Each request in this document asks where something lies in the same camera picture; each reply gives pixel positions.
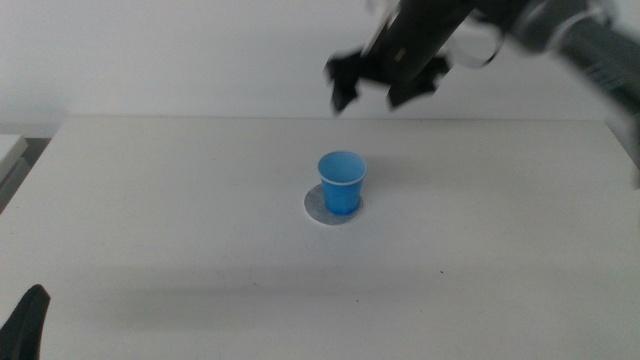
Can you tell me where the round grey cup mat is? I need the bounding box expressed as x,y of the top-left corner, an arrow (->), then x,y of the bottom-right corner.
303,183 -> 365,227

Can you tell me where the blue plastic cup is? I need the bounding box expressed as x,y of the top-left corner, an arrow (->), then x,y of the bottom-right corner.
317,150 -> 369,217

